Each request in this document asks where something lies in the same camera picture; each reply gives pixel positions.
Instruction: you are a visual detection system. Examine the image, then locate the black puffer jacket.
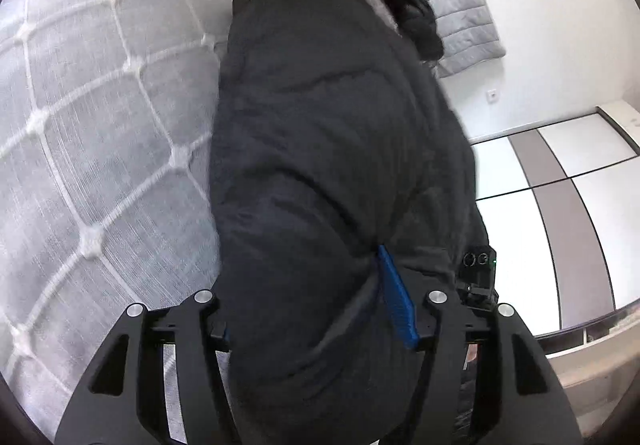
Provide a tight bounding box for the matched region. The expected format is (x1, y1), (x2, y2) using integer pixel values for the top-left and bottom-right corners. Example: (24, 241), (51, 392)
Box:
(209, 0), (487, 444)

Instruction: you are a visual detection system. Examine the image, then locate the white grey wardrobe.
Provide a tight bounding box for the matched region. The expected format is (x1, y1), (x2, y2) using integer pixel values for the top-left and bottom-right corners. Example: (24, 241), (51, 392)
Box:
(474, 101), (639, 354)

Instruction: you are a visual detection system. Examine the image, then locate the grey padded headboard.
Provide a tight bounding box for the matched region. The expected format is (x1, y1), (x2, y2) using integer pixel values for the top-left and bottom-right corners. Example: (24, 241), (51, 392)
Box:
(427, 0), (506, 78)

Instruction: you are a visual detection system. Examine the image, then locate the small black garment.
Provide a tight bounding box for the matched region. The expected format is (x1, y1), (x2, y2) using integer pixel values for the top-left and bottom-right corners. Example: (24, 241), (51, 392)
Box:
(382, 0), (444, 63)

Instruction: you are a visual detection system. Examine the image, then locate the grey quilted mattress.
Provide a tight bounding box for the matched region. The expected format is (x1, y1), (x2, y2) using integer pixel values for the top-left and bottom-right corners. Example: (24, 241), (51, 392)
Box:
(1, 0), (232, 436)

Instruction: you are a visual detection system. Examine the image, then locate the white wall socket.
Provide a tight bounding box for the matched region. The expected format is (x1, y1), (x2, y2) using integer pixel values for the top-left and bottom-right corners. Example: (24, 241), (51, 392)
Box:
(486, 90), (499, 104)

